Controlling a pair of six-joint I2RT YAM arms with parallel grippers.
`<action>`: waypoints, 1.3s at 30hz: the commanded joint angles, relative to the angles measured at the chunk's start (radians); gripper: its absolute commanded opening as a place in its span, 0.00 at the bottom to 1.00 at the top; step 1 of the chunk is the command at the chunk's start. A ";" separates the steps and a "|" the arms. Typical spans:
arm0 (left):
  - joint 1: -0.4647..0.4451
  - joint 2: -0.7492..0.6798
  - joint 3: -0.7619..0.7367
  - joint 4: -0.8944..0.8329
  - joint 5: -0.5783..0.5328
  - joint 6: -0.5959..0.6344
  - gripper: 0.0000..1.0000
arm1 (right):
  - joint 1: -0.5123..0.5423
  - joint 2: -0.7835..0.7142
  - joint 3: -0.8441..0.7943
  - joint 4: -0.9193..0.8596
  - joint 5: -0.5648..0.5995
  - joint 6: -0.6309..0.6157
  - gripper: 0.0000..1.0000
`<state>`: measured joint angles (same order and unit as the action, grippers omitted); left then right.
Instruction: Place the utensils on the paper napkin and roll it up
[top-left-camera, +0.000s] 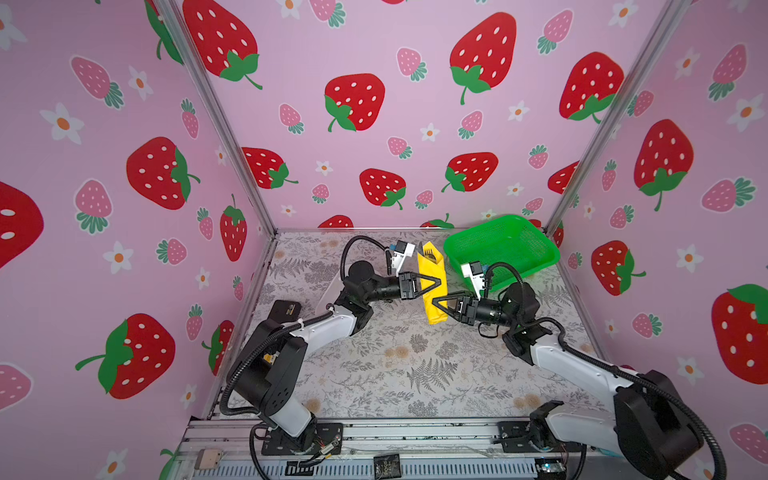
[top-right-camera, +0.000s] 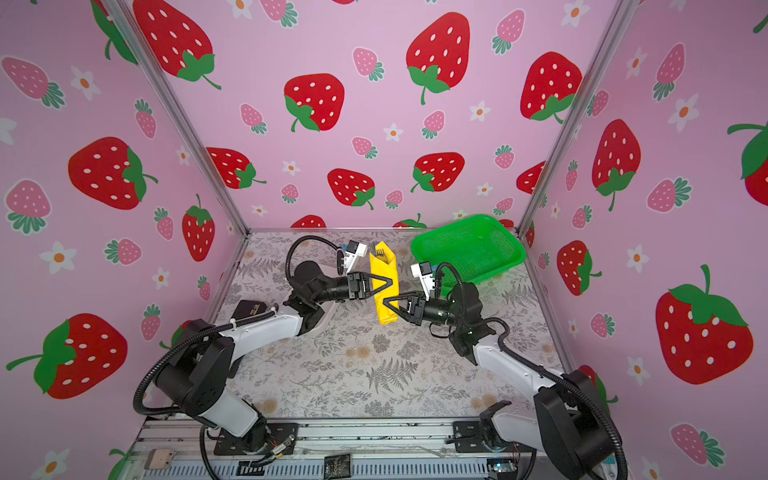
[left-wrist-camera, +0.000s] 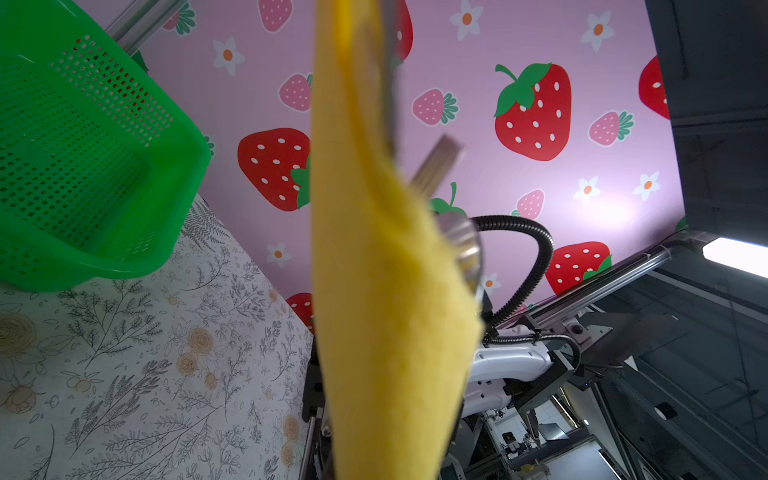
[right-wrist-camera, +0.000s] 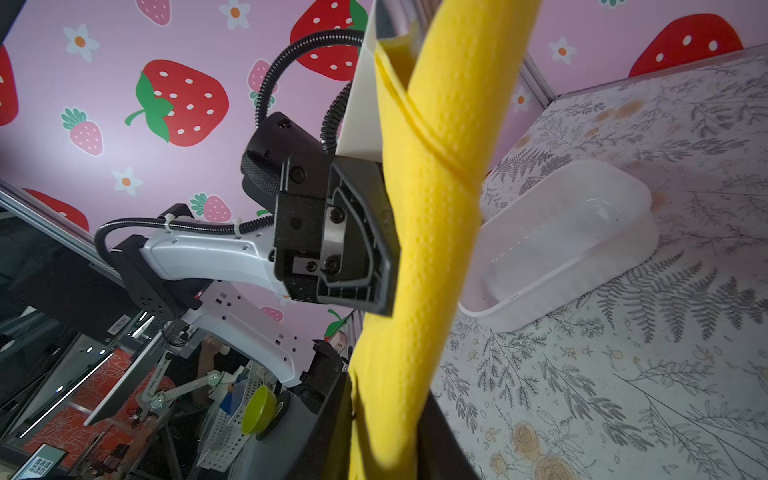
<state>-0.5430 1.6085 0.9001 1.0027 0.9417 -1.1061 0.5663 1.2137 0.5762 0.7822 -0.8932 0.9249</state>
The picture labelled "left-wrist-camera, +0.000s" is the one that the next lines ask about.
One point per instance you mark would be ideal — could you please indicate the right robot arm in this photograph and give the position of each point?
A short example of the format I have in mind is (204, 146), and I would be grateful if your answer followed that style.
(518, 375)

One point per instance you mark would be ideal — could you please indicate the green plastic basket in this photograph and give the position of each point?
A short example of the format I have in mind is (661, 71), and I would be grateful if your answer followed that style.
(99, 167)

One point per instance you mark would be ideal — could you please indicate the silver fork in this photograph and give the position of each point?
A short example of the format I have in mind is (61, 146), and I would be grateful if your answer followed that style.
(442, 158)

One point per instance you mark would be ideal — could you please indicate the yellow paper napkin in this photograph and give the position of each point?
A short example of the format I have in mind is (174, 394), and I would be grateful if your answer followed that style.
(395, 322)

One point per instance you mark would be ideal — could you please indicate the silver spoon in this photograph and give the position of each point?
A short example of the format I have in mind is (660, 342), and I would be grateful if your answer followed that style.
(462, 233)

